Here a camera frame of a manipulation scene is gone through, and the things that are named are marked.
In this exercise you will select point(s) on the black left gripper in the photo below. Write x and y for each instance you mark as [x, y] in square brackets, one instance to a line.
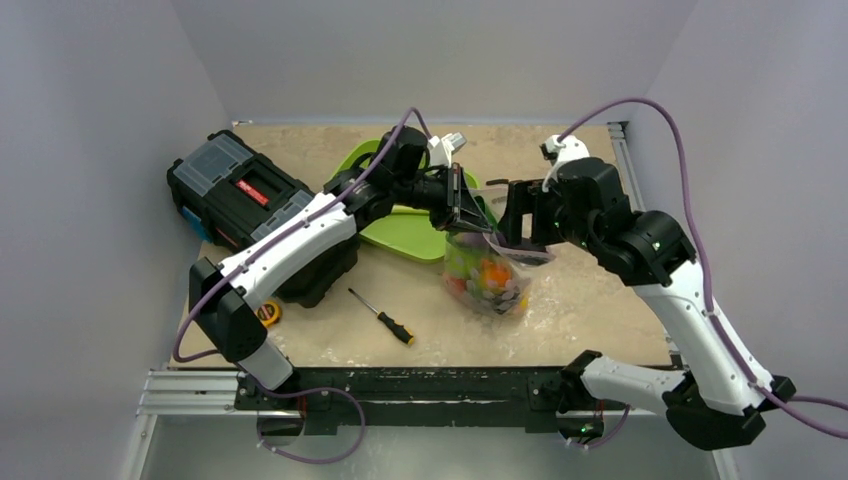
[458, 207]

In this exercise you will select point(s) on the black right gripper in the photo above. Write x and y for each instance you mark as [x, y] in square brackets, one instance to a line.
[525, 210]

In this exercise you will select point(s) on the green apple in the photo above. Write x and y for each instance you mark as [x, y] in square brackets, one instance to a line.
[458, 262]

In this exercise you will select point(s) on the clear zip top bag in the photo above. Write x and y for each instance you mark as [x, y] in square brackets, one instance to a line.
[525, 260]

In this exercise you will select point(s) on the orange fruit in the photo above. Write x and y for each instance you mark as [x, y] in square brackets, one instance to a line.
[496, 276]

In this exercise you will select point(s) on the black grape bunch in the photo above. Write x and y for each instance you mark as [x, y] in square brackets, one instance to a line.
[498, 302]

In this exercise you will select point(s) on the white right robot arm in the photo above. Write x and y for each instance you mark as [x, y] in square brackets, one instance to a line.
[719, 401]

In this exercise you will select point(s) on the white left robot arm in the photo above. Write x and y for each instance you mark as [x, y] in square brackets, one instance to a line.
[225, 296]

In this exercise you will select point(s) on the green plastic tray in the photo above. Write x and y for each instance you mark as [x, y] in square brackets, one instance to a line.
[407, 232]

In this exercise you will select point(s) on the black yellow screwdriver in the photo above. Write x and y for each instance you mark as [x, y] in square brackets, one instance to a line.
[398, 330]

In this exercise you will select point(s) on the yellow tape measure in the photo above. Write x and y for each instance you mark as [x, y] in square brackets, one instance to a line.
[269, 313]

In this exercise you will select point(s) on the black toolbox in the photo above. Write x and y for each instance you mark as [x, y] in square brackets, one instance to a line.
[233, 196]

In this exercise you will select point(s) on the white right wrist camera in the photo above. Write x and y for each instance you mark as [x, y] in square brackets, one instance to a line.
[558, 152]

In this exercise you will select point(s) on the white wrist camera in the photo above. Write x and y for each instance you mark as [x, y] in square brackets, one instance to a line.
[558, 152]
[441, 149]

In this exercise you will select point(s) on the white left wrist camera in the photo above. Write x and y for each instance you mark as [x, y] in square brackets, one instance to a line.
[441, 149]

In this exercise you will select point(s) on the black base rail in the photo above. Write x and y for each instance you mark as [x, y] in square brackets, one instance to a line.
[530, 398]

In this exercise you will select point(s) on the aluminium frame rail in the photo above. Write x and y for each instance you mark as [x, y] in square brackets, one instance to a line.
[189, 393]

